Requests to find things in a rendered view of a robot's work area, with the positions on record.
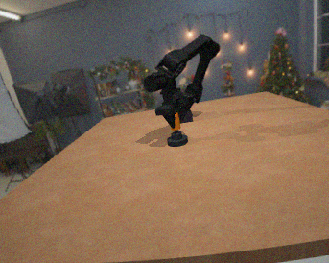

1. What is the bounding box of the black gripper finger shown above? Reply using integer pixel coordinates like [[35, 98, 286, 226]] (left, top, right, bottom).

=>
[[175, 106, 183, 115], [162, 110, 177, 129]]

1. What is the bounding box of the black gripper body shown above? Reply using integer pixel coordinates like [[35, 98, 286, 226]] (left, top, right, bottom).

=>
[[155, 86, 181, 116]]

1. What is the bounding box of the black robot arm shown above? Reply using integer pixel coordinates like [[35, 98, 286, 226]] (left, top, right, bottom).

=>
[[144, 35, 221, 111]]

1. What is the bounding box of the orange knob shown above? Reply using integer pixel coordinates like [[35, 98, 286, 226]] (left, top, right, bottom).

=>
[[171, 113, 180, 131]]

